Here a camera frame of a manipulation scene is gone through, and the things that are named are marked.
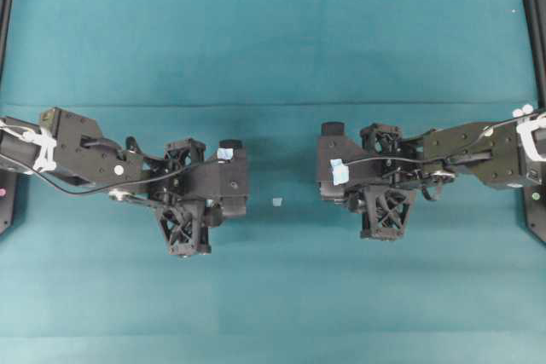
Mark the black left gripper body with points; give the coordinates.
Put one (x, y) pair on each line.
(180, 212)

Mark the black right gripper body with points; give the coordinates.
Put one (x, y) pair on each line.
(393, 174)

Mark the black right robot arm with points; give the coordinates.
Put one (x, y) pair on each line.
(505, 154)

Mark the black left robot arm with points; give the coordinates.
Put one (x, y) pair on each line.
(71, 148)

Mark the teal table cloth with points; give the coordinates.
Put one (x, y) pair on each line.
(88, 280)

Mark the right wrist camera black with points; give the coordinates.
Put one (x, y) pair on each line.
(340, 165)

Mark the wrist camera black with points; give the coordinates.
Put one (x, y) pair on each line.
(224, 179)
(340, 165)

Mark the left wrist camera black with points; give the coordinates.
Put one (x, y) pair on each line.
(224, 179)

